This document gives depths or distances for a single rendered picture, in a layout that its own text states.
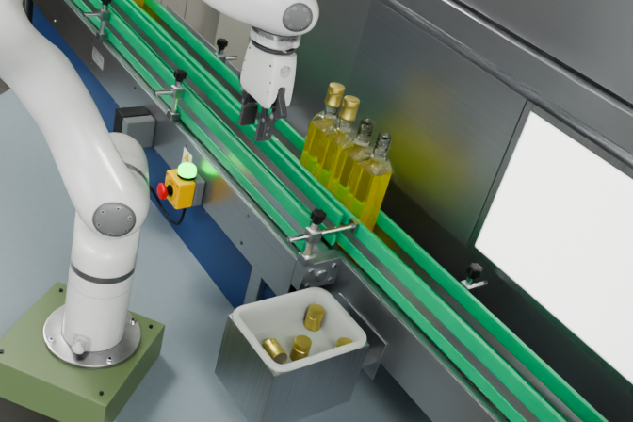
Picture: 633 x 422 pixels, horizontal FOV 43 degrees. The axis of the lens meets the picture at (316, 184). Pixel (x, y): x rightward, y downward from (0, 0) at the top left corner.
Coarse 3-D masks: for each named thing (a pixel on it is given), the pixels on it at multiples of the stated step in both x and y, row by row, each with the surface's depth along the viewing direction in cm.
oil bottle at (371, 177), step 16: (368, 160) 163; (384, 160) 163; (368, 176) 162; (384, 176) 164; (352, 192) 167; (368, 192) 164; (384, 192) 167; (352, 208) 168; (368, 208) 167; (368, 224) 170
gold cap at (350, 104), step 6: (348, 96) 168; (354, 96) 168; (348, 102) 166; (354, 102) 166; (342, 108) 168; (348, 108) 167; (354, 108) 167; (342, 114) 168; (348, 114) 167; (354, 114) 168; (348, 120) 168; (354, 120) 169
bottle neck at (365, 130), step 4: (364, 120) 165; (368, 120) 166; (360, 124) 165; (364, 124) 164; (368, 124) 164; (372, 124) 164; (360, 128) 165; (364, 128) 164; (368, 128) 164; (372, 128) 165; (360, 132) 165; (364, 132) 164; (368, 132) 165; (356, 136) 166; (360, 136) 165; (364, 136) 165; (368, 136) 165; (356, 140) 166; (360, 140) 166; (364, 140) 165; (368, 140) 166; (364, 144) 166
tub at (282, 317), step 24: (312, 288) 163; (240, 312) 153; (264, 312) 157; (288, 312) 162; (336, 312) 161; (264, 336) 159; (288, 336) 160; (312, 336) 162; (336, 336) 161; (360, 336) 155; (264, 360) 144; (288, 360) 155; (312, 360) 146
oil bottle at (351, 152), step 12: (348, 144) 167; (360, 144) 166; (348, 156) 167; (360, 156) 165; (336, 168) 171; (348, 168) 168; (336, 180) 171; (348, 180) 168; (336, 192) 172; (348, 192) 169
